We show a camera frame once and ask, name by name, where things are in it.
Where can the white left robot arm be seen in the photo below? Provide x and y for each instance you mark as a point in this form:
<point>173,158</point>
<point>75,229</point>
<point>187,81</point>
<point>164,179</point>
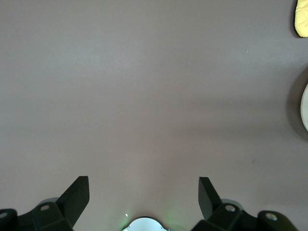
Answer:
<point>145,225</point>

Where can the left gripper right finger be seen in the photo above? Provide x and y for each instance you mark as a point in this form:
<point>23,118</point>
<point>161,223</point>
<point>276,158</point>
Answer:
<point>228,216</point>

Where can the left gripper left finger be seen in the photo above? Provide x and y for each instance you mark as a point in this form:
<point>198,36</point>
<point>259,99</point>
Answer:
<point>48,216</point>

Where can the round light wooden plate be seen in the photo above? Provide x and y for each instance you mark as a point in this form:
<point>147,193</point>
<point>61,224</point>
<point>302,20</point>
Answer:
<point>305,108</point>

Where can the yellow quilted oven mitt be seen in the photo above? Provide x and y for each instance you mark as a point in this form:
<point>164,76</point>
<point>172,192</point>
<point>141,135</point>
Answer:
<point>302,19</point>

